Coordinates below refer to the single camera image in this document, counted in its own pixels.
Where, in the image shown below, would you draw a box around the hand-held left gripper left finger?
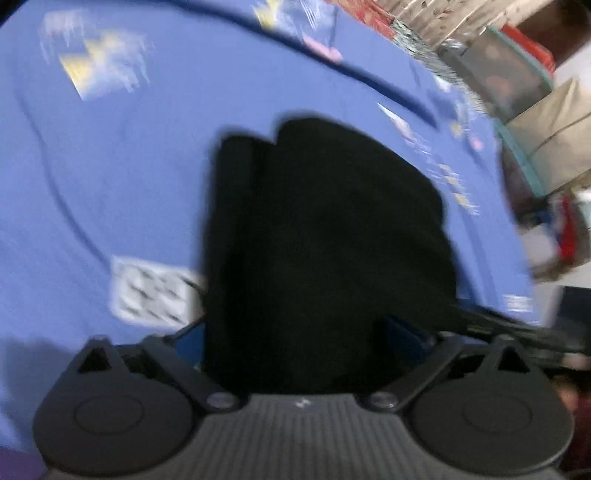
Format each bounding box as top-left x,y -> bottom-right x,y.
76,323 -> 242,414

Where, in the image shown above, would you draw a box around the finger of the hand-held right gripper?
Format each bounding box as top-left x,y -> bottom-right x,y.
455,307 -> 591,358

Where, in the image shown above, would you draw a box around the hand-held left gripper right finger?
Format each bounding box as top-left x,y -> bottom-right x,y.
365,316 -> 529,412

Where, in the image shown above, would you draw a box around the black pants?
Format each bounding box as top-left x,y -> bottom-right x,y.
202,117 -> 463,398

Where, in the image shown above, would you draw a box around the pile of colourful clothes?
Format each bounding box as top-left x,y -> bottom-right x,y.
547,188 -> 591,271

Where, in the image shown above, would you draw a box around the blue printed bedsheet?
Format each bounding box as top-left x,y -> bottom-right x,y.
0,0 -> 548,462

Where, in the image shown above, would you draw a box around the dark bin with teal rim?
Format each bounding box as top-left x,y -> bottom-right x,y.
438,25 -> 557,123

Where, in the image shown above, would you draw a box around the red patterned blanket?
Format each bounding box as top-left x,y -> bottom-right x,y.
323,0 -> 446,75

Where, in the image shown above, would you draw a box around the beige leaf-print curtain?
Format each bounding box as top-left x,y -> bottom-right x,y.
397,0 -> 557,44

